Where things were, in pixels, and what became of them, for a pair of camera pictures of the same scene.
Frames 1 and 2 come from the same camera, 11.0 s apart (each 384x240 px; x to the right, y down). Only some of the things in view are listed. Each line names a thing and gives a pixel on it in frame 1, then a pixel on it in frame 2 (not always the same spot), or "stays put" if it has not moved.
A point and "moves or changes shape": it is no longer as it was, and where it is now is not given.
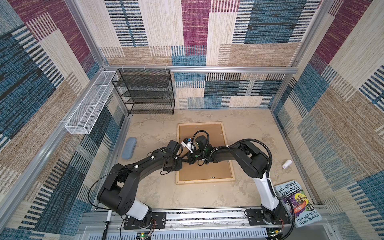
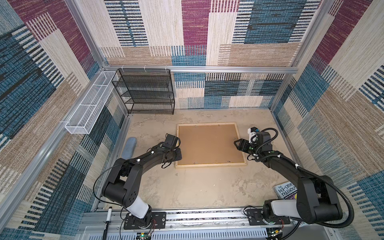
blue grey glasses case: [129, 148] stays put
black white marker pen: [106, 225] stays put
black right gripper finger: [186, 160] to [238, 146]
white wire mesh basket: [85, 117] stays put
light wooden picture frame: [211, 172] moves or changes shape
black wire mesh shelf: [146, 91] stays put
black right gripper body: [194, 157] to [250, 148]
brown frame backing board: [214, 171] moves or changes shape
